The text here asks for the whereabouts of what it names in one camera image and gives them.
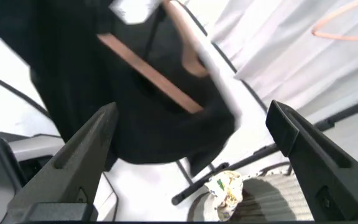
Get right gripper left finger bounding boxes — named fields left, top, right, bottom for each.
left=7, top=102, right=120, bottom=223

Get cream printed garment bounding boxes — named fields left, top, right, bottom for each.
left=204, top=170, right=245, bottom=222

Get pink clothes hanger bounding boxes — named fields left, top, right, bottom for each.
left=97, top=0, right=210, bottom=115
left=310, top=0, right=358, bottom=43

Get black short-sleeved shirt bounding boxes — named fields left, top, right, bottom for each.
left=0, top=0, right=239, bottom=177

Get white laundry basket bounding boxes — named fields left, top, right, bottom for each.
left=186, top=169, right=315, bottom=222

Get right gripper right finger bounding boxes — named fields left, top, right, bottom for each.
left=265, top=100, right=358, bottom=223

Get black clothes rack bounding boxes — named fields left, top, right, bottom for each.
left=170, top=143, right=293, bottom=207

